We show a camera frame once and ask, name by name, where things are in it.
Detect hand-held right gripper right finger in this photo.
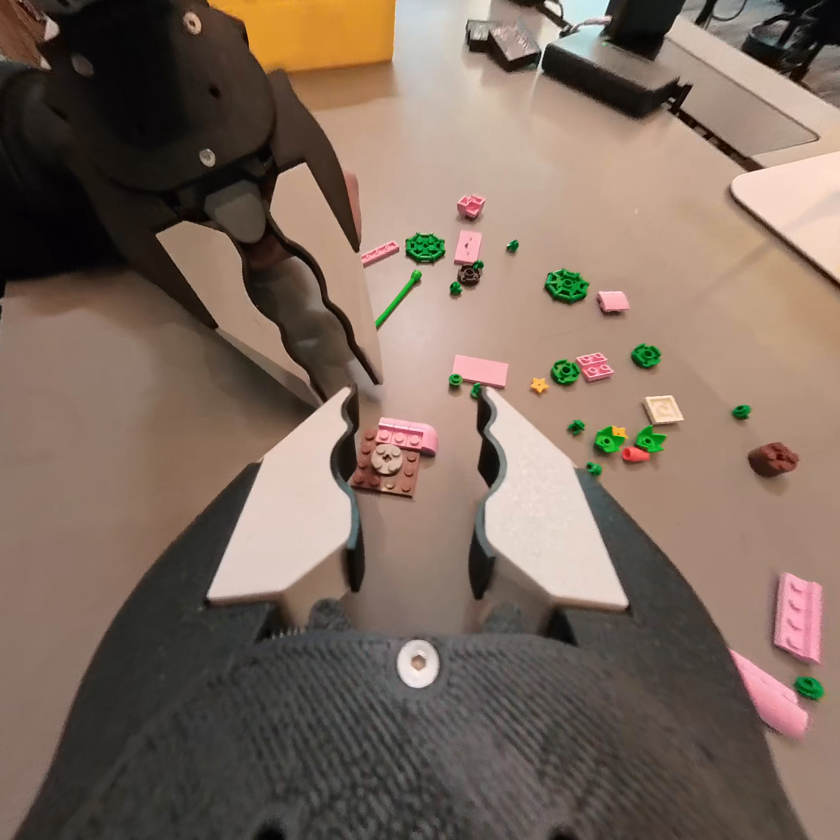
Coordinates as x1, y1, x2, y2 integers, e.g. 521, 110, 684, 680
469, 387, 630, 614

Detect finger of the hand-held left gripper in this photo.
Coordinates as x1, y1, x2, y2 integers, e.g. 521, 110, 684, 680
154, 220, 329, 406
266, 164, 385, 386

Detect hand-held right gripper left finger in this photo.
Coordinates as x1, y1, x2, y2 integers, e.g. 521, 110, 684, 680
206, 386, 365, 624

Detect brown square plate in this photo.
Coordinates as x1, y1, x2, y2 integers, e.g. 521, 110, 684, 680
349, 427, 422, 500

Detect person's left forearm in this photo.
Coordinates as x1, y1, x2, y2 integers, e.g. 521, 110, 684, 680
0, 62, 142, 283

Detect person's left hand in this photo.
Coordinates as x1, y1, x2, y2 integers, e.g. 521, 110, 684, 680
343, 171, 364, 240

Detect green web piece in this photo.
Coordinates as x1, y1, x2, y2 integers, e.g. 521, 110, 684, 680
545, 268, 590, 304
405, 231, 449, 265

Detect green stick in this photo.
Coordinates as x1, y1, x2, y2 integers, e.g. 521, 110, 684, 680
374, 269, 424, 332

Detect large pink smooth tile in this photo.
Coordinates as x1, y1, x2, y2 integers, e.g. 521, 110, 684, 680
453, 354, 509, 389

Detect yellow plastic bin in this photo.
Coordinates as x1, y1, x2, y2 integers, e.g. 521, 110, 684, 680
230, 0, 396, 73

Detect brown round brick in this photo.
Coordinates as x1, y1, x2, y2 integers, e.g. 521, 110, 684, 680
748, 441, 800, 478

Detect black flat cards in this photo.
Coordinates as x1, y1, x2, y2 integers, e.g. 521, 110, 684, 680
466, 18, 542, 72

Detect pink studded plate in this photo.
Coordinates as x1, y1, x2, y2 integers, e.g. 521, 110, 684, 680
773, 572, 824, 665

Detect pink arched brick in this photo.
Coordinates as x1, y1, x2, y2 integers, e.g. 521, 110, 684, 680
730, 650, 809, 739

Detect black flat box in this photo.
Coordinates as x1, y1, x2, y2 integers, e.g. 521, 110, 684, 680
540, 33, 693, 119

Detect black upright device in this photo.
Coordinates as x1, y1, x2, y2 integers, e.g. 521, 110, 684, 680
602, 0, 683, 60

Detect white book stand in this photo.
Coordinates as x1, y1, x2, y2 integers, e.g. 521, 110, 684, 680
730, 152, 840, 284

